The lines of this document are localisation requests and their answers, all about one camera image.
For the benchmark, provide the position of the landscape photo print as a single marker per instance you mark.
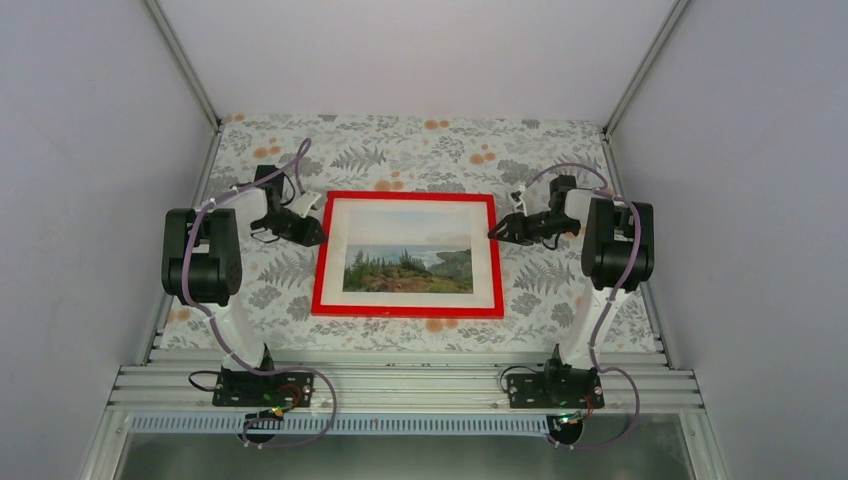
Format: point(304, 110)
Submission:
point(415, 252)

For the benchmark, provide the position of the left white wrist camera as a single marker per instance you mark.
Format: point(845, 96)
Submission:
point(305, 203)

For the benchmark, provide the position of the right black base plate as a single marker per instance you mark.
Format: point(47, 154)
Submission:
point(576, 389)

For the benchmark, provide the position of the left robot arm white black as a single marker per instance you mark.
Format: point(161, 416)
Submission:
point(202, 264)

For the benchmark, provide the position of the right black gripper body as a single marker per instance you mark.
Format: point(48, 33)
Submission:
point(551, 226)

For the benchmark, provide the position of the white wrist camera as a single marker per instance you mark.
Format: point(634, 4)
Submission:
point(305, 203)
point(519, 200)

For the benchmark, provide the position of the red picture frame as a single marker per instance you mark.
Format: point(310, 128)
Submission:
point(318, 265)

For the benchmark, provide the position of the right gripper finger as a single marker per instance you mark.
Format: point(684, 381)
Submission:
point(514, 220)
point(508, 234)

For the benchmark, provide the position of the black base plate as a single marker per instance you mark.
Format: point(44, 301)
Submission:
point(576, 389)
point(262, 391)

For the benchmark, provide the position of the grey slotted cable duct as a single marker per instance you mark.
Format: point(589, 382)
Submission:
point(344, 424)

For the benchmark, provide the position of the floral patterned table cloth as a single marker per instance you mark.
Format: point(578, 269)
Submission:
point(542, 288)

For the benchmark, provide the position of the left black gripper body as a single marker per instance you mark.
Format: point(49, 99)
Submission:
point(278, 223)

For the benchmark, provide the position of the aluminium rail base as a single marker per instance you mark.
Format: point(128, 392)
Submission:
point(394, 382)

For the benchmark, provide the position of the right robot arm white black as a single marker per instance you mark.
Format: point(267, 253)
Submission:
point(617, 256)

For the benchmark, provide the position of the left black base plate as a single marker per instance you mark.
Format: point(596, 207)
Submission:
point(262, 391)

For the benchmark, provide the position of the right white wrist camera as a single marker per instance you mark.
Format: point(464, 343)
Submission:
point(519, 200)

